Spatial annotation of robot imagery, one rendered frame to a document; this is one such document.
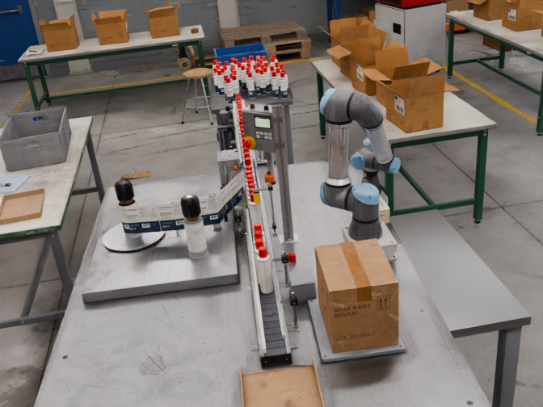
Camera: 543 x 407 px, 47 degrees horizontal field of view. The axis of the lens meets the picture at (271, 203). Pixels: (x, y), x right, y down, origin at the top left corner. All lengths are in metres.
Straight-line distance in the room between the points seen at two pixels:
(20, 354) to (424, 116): 2.95
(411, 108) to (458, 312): 2.02
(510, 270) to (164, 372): 2.63
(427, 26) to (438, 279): 5.77
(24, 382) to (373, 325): 2.26
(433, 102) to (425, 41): 3.92
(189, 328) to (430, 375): 0.93
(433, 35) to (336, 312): 6.37
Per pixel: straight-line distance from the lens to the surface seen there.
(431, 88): 4.27
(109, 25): 8.08
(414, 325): 2.45
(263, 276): 2.51
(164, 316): 2.62
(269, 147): 2.79
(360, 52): 5.34
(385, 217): 3.09
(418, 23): 8.10
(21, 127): 5.03
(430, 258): 2.84
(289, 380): 2.23
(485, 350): 3.67
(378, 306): 2.21
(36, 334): 4.23
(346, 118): 2.61
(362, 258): 2.29
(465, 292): 2.64
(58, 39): 8.18
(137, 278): 2.81
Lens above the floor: 2.36
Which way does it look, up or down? 27 degrees down
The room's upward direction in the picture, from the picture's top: 6 degrees counter-clockwise
